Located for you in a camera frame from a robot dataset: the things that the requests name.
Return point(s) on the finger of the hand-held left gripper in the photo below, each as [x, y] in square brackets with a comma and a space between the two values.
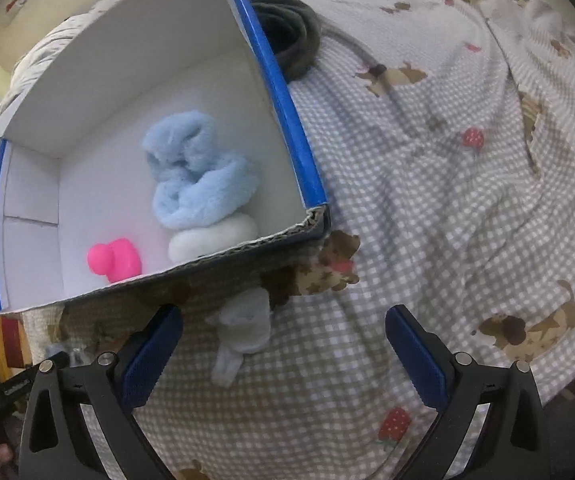
[12, 390]

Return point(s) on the orange small item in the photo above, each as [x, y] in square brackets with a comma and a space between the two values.
[117, 260]

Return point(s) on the cream white scrunchie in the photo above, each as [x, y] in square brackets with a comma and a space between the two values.
[212, 241]

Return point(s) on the checked dog print bedsheet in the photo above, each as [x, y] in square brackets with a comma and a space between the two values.
[417, 210]

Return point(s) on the light floral duvet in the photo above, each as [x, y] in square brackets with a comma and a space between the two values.
[47, 45]

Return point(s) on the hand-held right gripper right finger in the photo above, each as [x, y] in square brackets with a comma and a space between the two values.
[417, 360]

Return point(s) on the white sock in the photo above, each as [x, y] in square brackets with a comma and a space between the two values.
[245, 330]

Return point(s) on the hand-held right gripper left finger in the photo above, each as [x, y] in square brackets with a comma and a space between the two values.
[151, 357]

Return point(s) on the red and white wall hook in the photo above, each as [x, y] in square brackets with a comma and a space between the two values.
[15, 4]

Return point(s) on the dark grey garment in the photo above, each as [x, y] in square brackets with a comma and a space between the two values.
[292, 35]

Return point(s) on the blue fluffy scrunchie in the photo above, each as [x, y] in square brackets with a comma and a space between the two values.
[200, 175]

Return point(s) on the blue and white cardboard box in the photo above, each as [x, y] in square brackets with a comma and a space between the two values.
[117, 110]

